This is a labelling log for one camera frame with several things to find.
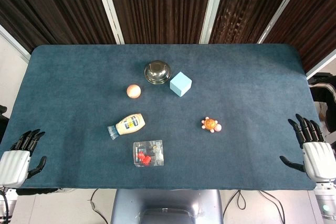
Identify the clear box with red pieces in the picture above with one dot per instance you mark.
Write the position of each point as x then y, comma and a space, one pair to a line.
148, 153

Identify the steel bowl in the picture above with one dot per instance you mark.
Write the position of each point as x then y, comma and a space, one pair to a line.
157, 72

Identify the black shoe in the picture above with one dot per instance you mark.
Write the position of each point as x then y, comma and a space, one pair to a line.
39, 191

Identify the mayonnaise bottle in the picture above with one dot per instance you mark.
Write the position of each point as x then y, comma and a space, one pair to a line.
128, 124

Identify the light blue foam cube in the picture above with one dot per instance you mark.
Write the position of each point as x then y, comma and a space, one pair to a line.
180, 84

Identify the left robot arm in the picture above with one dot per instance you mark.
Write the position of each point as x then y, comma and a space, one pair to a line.
5, 203

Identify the peach coloured ball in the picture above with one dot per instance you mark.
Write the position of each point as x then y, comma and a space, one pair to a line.
134, 91

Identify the blue table cloth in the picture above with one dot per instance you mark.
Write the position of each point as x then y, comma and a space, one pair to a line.
168, 116

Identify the black jacket on chair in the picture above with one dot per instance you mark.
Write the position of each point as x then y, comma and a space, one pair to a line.
324, 95

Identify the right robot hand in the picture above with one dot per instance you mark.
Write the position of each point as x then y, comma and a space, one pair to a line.
318, 159

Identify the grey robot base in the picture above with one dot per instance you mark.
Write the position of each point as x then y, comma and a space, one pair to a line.
168, 205

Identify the orange turtle toy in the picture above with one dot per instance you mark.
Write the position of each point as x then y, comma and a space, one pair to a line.
211, 125

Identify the white partition frame post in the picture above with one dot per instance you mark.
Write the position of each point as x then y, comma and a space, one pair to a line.
108, 7
282, 7
14, 44
211, 7

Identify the black chair edge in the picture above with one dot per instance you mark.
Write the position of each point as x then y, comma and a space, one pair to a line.
3, 121

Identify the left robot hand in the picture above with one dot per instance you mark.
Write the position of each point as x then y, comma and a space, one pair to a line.
14, 163

